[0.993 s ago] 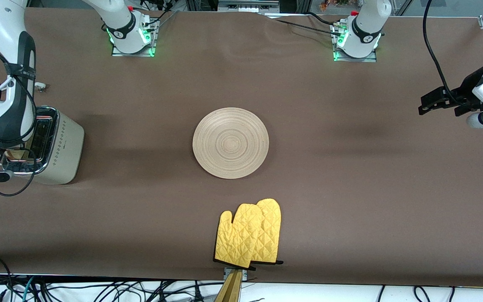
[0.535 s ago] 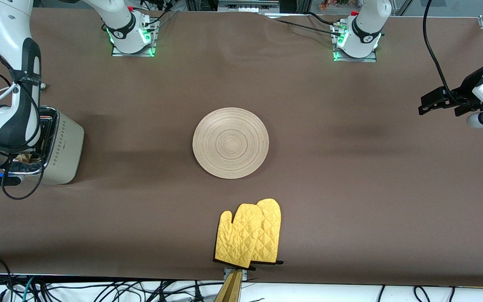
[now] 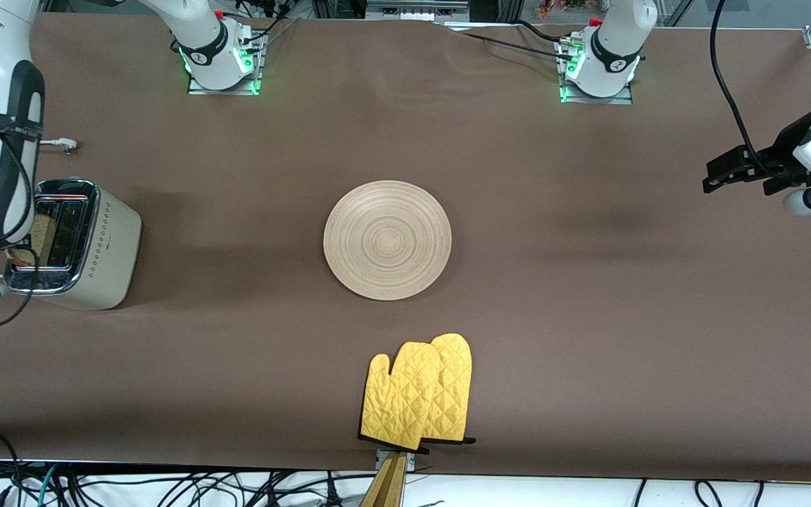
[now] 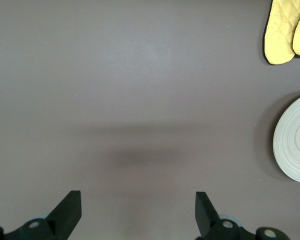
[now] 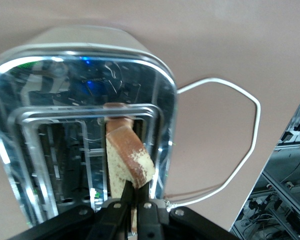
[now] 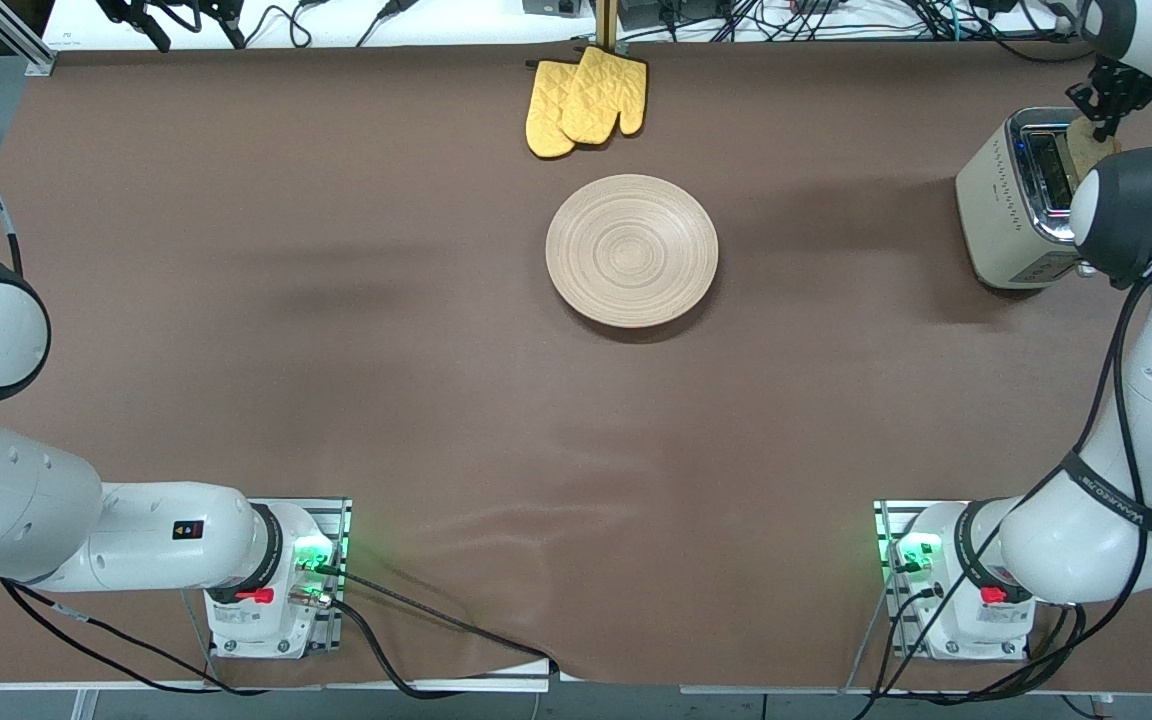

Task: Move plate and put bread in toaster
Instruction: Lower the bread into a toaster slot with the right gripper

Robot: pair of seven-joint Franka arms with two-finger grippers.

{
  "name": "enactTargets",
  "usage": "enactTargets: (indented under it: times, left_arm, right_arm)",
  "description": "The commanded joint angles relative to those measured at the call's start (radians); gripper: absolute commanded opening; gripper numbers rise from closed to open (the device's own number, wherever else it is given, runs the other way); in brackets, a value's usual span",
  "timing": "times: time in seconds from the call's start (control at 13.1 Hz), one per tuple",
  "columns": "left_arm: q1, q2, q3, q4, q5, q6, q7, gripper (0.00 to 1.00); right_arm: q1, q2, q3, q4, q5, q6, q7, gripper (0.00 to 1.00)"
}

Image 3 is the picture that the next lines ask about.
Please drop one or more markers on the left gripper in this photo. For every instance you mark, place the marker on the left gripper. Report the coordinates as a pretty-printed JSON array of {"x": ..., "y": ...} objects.
[{"x": 784, "y": 152}]

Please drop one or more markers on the round wooden plate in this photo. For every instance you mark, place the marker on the round wooden plate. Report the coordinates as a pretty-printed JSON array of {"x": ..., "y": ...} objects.
[{"x": 388, "y": 239}]

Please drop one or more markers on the slice of bread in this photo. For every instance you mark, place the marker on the slice of bread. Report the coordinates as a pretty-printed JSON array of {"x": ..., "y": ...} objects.
[{"x": 41, "y": 232}]

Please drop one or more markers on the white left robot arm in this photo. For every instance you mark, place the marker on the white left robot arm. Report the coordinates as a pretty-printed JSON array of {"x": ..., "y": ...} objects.
[{"x": 613, "y": 49}]

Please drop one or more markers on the cream and chrome toaster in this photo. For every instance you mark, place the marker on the cream and chrome toaster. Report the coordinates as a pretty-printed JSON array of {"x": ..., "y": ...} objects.
[{"x": 113, "y": 246}]

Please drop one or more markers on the orange background object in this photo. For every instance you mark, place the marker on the orange background object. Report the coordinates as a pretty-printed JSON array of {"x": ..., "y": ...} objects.
[{"x": 550, "y": 8}]

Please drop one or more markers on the yellow quilted oven mitt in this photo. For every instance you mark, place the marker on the yellow quilted oven mitt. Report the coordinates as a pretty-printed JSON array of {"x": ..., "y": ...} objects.
[
  {"x": 456, "y": 380},
  {"x": 398, "y": 394}
]

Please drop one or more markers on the grey metal box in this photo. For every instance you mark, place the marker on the grey metal box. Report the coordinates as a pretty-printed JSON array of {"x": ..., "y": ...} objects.
[{"x": 412, "y": 10}]

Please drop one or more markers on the small metal post bracket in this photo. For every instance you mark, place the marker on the small metal post bracket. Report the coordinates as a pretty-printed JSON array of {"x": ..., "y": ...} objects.
[{"x": 379, "y": 458}]

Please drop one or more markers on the wooden camera post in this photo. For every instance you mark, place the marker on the wooden camera post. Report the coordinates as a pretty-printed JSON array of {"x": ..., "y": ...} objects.
[{"x": 388, "y": 489}]

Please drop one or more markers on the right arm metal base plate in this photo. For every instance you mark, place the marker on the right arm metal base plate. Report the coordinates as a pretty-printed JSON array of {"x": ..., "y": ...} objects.
[{"x": 226, "y": 91}]

